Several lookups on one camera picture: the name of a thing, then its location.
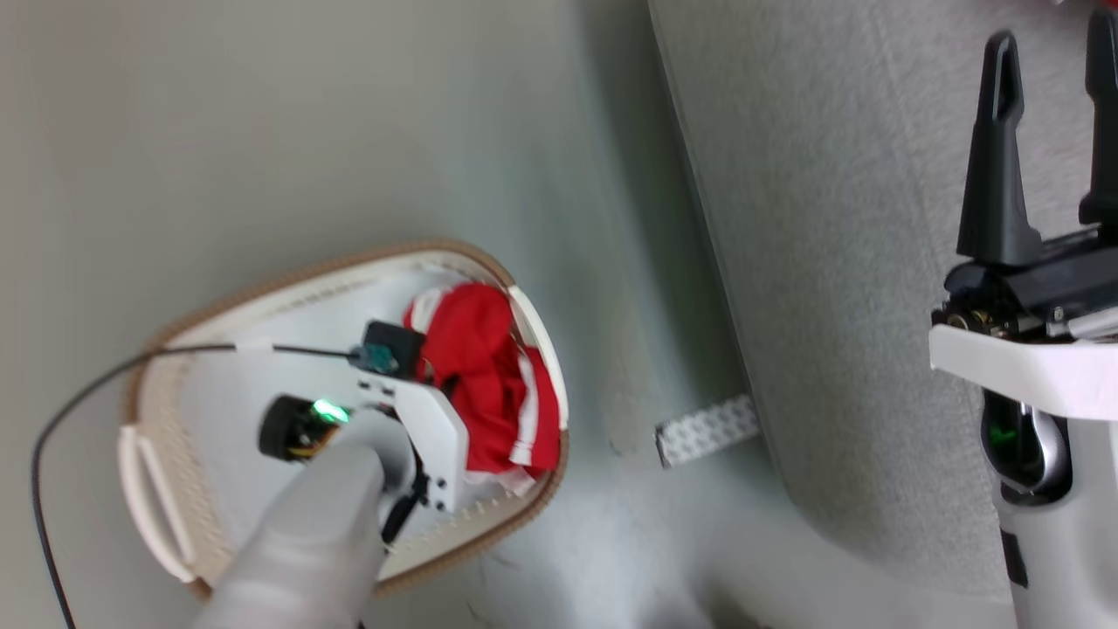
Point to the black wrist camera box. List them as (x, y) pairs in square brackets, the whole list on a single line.
[(393, 348)]

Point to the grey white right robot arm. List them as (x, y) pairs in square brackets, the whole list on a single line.
[(1061, 515)]

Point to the white patterned tape strip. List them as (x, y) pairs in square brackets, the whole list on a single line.
[(707, 430)]

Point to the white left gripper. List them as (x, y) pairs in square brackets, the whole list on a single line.
[(432, 428)]

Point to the grey fabric sofa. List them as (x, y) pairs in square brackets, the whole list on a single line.
[(838, 262)]

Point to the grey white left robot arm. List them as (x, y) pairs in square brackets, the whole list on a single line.
[(306, 515)]

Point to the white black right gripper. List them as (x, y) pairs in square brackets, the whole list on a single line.
[(1031, 323)]

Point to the white laundry basket brown rim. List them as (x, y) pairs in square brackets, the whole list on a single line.
[(210, 393)]

